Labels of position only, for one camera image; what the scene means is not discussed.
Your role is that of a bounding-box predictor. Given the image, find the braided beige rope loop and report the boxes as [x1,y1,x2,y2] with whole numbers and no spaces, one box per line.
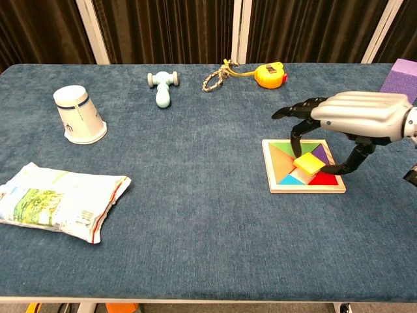
[201,58,240,93]

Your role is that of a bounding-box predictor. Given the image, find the white printed plastic bag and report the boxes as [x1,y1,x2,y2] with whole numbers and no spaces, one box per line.
[0,162,132,245]

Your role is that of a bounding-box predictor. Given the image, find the tan triangle tangram piece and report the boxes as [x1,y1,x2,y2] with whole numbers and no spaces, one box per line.
[269,143,299,185]

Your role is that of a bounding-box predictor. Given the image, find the blue velvet table cloth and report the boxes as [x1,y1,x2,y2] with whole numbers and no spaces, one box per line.
[0,63,417,303]

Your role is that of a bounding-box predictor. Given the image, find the small yellow square block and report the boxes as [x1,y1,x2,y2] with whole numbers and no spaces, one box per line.
[293,152,326,175]

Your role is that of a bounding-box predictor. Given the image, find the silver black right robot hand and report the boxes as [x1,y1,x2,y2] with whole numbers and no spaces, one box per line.
[271,91,412,177]

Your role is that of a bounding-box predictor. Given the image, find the white frame post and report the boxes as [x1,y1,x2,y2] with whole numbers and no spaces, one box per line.
[75,0,111,65]
[230,0,252,65]
[360,0,405,65]

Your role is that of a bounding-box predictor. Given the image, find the light blue toy hammer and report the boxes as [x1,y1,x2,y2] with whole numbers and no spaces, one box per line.
[147,70,180,109]

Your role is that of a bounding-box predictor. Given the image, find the yellow tape measure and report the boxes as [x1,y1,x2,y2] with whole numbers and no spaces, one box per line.
[223,60,289,89]

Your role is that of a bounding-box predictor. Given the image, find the red triangle tangram piece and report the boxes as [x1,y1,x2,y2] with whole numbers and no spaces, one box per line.
[308,171,338,186]

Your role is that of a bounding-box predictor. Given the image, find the wooden tangram tray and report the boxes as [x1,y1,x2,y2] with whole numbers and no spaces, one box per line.
[261,139,347,194]

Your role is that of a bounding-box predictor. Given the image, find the purple foam block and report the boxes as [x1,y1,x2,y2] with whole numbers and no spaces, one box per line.
[379,58,417,105]

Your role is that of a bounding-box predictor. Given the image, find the beige table edge strip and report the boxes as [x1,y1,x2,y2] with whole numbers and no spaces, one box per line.
[0,295,417,305]

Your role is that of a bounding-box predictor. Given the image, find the white paper cup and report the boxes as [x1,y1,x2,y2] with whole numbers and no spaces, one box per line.
[53,85,108,145]

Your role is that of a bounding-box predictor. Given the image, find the cyan triangle tangram piece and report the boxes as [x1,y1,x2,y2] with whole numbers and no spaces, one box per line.
[278,174,306,186]

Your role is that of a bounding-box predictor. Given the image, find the green triangle tangram piece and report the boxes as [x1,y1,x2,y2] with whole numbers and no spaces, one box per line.
[270,142,323,162]

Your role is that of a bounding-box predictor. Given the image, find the dark brown pleated curtain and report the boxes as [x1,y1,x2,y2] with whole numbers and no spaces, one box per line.
[0,0,96,73]
[246,0,390,65]
[93,0,235,65]
[371,0,417,65]

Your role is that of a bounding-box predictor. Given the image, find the orange object under table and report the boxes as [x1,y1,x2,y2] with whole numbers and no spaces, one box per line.
[106,303,139,313]

